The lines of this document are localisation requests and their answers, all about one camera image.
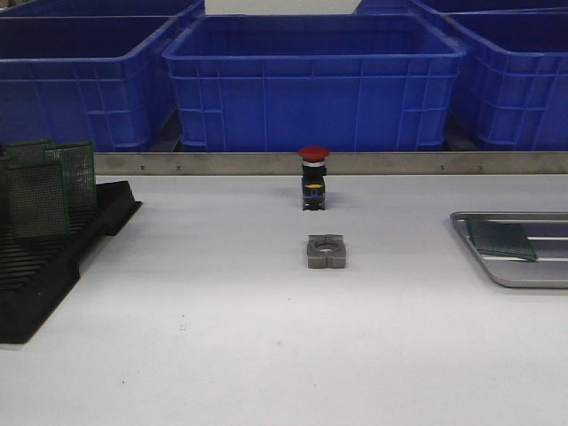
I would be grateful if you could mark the green perfboard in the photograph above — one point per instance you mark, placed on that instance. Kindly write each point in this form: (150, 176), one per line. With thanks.
(501, 239)
(29, 152)
(77, 163)
(37, 201)

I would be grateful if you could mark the black slotted board rack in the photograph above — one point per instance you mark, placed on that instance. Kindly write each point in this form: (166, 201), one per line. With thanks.
(37, 275)

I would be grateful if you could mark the silver metal tray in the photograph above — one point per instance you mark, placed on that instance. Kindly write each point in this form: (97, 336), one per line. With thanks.
(547, 231)

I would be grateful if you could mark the red emergency stop button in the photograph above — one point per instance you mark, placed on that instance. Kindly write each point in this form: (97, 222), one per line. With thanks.
(314, 171)

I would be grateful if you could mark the grey square mounting block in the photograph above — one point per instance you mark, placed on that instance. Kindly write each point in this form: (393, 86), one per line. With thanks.
(326, 251)

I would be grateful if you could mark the blue plastic crate middle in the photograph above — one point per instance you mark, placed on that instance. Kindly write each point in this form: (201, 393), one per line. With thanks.
(350, 83)

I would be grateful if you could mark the blue plastic crate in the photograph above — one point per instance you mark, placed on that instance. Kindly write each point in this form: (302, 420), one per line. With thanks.
(97, 79)
(350, 83)
(511, 92)

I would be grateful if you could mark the blue crate behind middle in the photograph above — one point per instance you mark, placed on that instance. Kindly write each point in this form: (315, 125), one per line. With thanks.
(384, 7)

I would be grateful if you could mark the blue plastic crate left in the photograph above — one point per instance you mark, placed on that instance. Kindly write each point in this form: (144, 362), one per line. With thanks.
(97, 79)

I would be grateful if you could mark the blue plastic crate right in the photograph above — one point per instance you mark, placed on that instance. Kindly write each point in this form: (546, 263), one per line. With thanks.
(511, 92)

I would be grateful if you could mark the blue crate behind right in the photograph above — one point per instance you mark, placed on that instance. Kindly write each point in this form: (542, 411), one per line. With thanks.
(457, 6)

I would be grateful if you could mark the blue crate behind left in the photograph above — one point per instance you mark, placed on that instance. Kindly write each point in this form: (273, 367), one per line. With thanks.
(78, 8)

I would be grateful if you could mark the steel shelf frame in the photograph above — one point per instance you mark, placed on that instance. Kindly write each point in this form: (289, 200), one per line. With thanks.
(363, 163)

